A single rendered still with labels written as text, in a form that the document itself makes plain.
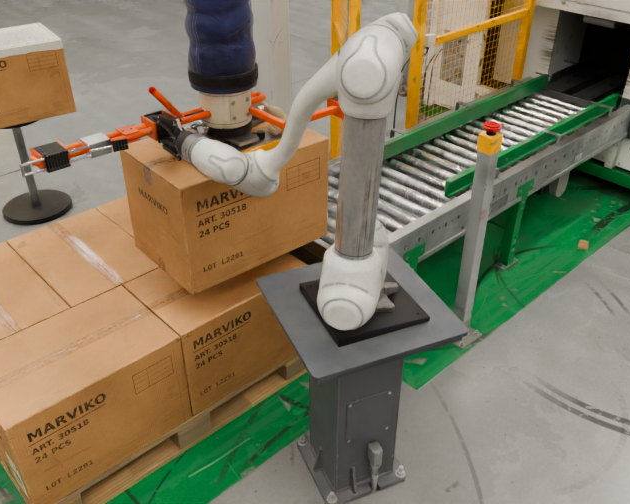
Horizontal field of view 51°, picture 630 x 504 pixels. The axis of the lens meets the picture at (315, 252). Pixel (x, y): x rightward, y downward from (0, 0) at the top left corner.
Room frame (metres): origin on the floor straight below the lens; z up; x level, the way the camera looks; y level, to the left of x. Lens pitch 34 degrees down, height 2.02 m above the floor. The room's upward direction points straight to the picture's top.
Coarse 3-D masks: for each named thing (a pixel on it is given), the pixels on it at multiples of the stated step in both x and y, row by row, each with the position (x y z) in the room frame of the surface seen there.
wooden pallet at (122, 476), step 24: (288, 360) 2.01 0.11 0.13; (264, 384) 1.98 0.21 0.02; (216, 408) 1.85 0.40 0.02; (240, 408) 1.85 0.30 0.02; (168, 432) 1.62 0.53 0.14; (192, 432) 1.68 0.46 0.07; (144, 456) 1.61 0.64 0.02; (168, 456) 1.61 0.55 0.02; (96, 480) 1.42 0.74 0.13; (120, 480) 1.50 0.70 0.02
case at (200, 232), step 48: (144, 144) 2.07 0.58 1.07; (144, 192) 1.93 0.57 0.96; (192, 192) 1.77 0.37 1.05; (240, 192) 1.88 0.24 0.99; (288, 192) 2.01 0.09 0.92; (144, 240) 1.98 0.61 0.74; (192, 240) 1.76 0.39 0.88; (240, 240) 1.87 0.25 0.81; (288, 240) 2.01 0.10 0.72; (192, 288) 1.74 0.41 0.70
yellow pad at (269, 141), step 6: (258, 132) 2.06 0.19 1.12; (264, 132) 2.07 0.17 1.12; (270, 132) 2.12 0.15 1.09; (282, 132) 2.13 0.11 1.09; (264, 138) 2.07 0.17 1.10; (270, 138) 2.07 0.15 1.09; (276, 138) 2.07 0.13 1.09; (228, 144) 1.97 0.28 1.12; (234, 144) 2.02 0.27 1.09; (246, 144) 2.02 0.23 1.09; (252, 144) 2.02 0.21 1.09; (258, 144) 2.02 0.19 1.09; (264, 144) 2.03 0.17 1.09; (270, 144) 2.04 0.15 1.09; (276, 144) 2.05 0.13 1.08; (240, 150) 1.97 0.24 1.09; (246, 150) 1.99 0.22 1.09; (252, 150) 1.99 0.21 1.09; (264, 150) 2.02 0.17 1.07
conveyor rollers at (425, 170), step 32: (544, 96) 3.90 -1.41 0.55; (480, 128) 3.46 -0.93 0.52; (512, 128) 3.42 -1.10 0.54; (544, 128) 3.40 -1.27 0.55; (384, 160) 3.04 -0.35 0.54; (416, 160) 3.01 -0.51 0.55; (448, 160) 3.07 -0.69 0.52; (384, 192) 2.68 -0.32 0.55; (416, 192) 2.68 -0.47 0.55; (384, 224) 2.43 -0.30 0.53
